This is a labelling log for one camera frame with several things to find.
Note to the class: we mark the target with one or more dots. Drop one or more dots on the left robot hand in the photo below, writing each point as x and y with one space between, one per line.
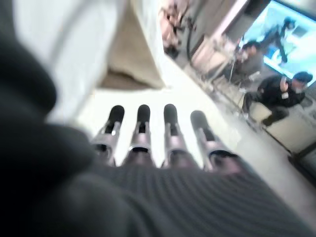
160 197

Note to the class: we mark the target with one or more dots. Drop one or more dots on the white duvet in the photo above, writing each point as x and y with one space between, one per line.
74 37

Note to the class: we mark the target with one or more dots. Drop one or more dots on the beige bed cover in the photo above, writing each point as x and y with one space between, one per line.
133 61

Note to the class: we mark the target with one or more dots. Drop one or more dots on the seated person in black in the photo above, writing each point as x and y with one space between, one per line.
274 93

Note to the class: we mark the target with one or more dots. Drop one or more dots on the seated person in grey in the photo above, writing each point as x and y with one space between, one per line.
249 61

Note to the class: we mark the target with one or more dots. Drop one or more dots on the basket with clothes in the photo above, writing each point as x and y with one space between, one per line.
170 24

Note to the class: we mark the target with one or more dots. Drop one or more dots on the bright wall screen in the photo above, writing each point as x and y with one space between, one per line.
296 37

